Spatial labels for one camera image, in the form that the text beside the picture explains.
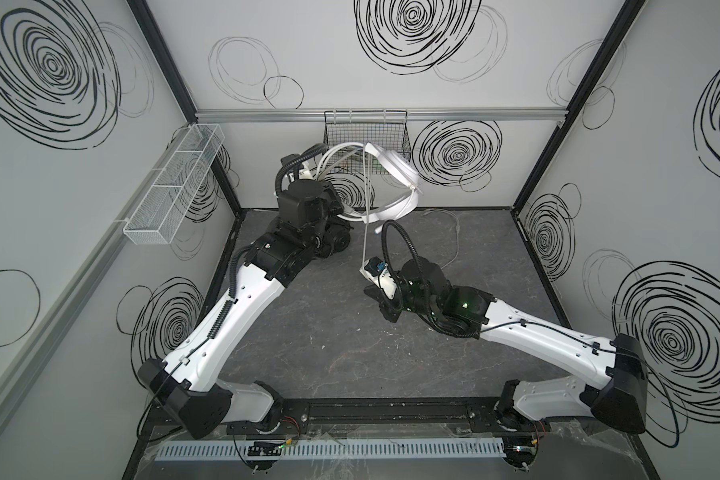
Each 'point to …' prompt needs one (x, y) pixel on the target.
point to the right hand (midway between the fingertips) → (362, 291)
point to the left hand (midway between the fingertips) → (328, 180)
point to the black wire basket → (346, 133)
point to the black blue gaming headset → (335, 237)
